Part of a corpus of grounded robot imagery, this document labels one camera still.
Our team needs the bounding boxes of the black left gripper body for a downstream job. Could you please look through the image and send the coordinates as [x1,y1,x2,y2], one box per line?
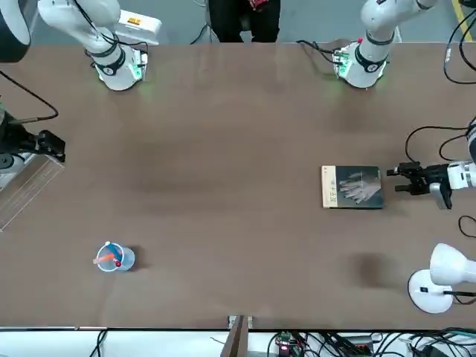
[415,163,450,197]

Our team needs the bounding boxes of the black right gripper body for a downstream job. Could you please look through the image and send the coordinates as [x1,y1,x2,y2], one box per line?
[0,107,40,155]

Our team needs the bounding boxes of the dark teal hand-cover book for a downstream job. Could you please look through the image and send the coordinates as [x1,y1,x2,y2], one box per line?
[321,164,385,210]

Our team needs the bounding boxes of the clear acrylic storage rack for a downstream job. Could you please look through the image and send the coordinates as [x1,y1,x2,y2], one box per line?
[0,150,65,232]

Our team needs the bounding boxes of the white desk lamp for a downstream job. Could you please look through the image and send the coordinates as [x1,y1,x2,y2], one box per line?
[407,242,476,315]

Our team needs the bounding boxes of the red pen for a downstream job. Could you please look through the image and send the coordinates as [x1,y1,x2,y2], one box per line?
[91,253,123,268]

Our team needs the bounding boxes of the blue pen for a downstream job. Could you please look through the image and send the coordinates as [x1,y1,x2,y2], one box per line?
[105,241,124,263]

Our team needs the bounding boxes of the clear plastic pen cup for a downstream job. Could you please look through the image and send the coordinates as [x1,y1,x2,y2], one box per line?
[95,241,136,274]

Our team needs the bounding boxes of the white box with yellow label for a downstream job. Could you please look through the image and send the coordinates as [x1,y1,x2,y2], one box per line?
[117,9,164,46]

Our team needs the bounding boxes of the person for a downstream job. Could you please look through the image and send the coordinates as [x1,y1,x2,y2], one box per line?
[207,0,283,44]

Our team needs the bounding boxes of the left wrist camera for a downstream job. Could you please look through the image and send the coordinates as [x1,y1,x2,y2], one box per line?
[429,181,454,210]

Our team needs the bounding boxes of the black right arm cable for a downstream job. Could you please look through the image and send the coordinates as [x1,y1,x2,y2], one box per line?
[0,70,60,123]

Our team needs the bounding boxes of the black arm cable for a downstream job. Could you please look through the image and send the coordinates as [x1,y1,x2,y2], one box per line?
[0,70,60,123]
[405,125,476,169]

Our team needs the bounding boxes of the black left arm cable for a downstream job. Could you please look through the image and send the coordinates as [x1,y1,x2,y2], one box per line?
[405,125,476,169]

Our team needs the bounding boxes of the black lamp cable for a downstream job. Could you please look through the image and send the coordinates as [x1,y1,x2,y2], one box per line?
[457,214,476,238]

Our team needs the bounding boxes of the aluminium divider post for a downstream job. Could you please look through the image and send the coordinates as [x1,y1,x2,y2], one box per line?
[225,315,257,357]

